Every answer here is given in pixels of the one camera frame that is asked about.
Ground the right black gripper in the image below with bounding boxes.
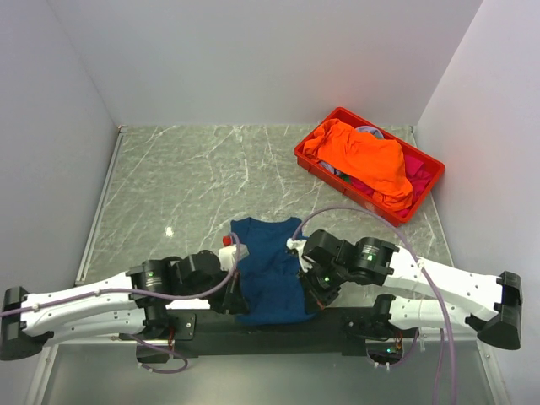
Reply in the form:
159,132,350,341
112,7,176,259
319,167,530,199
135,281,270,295
296,260,348,314

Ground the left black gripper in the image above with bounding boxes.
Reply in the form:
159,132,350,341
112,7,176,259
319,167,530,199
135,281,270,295
179,266,251,315

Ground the blue mickey t shirt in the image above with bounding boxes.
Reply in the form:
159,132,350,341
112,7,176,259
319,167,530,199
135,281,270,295
230,217,313,326

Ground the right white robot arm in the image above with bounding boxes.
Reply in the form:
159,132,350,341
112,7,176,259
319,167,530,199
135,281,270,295
287,229,523,350

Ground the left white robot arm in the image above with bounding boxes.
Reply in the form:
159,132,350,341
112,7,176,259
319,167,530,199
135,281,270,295
1,246,249,361

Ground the black base beam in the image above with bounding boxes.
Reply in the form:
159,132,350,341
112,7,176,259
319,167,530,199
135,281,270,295
120,307,406,359

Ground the orange t shirt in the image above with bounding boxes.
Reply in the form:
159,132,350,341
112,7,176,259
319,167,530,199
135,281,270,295
302,119,413,211

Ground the red plastic bin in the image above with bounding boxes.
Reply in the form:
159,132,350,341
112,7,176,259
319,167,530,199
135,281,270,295
294,107,446,226

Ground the magenta t shirt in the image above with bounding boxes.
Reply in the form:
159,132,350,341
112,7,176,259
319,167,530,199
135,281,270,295
349,155,434,217

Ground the lavender t shirt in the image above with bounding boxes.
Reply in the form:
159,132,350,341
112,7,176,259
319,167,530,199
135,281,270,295
355,126,385,139

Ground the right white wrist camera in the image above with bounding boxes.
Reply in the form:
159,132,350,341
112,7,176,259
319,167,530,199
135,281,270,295
286,238,306,256

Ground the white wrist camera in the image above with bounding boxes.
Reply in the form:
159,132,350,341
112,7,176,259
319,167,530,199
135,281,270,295
218,232,249,273
286,238,306,256

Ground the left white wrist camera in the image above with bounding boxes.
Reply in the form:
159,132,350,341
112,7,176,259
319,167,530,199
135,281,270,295
218,232,249,273

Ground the aluminium rail frame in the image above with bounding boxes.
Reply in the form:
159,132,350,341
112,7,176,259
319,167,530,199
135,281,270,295
44,328,478,348

